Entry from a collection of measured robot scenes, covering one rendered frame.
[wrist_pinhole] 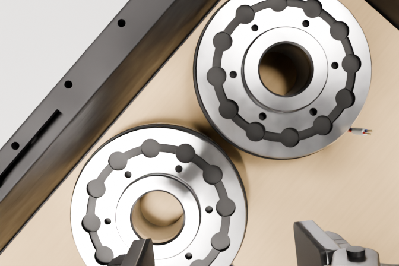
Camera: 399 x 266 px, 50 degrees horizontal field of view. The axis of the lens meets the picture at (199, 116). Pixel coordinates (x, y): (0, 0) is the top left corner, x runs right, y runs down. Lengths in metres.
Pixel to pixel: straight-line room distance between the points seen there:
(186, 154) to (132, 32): 0.09
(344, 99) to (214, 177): 0.09
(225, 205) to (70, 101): 0.11
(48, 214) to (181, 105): 0.11
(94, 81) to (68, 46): 0.25
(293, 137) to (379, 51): 0.09
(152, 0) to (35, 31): 0.27
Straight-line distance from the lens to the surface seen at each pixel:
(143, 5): 0.18
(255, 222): 0.29
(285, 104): 0.24
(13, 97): 0.44
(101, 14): 0.42
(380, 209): 0.31
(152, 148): 0.25
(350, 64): 0.26
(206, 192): 0.25
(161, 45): 0.22
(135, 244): 0.16
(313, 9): 0.26
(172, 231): 0.26
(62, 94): 0.18
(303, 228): 0.16
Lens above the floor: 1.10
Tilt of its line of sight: 89 degrees down
